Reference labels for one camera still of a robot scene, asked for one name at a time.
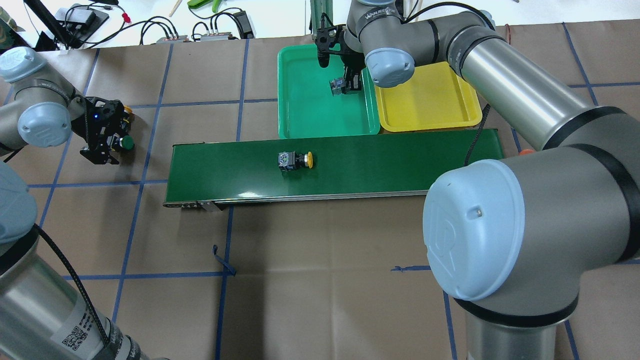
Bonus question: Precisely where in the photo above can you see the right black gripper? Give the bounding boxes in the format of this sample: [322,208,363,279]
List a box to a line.
[314,26,366,81]

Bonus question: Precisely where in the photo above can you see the yellow push button far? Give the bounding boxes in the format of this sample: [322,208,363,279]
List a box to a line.
[123,105,135,123]

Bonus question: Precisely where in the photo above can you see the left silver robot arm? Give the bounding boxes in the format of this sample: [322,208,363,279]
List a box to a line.
[0,47,148,360]

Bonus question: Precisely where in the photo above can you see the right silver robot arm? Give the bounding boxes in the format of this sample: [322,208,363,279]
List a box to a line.
[314,0,639,360]

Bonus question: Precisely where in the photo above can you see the black power adapter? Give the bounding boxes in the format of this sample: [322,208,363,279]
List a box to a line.
[232,10,255,39]

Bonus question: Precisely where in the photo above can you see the yellow plastic tray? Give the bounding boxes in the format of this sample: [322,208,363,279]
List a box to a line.
[374,63,482,133]

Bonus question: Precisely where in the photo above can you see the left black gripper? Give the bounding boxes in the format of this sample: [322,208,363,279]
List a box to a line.
[75,97,131,166]

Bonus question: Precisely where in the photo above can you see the yellow push button switch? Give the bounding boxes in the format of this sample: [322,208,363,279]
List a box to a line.
[278,152,314,172]

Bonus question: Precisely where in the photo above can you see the aluminium frame post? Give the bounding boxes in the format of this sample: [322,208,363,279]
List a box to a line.
[309,0,334,41]

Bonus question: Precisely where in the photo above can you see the green plastic tray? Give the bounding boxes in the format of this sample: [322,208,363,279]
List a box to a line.
[278,44,381,139]

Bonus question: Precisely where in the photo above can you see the green conveyor belt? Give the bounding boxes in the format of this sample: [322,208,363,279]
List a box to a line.
[163,130,476,210]

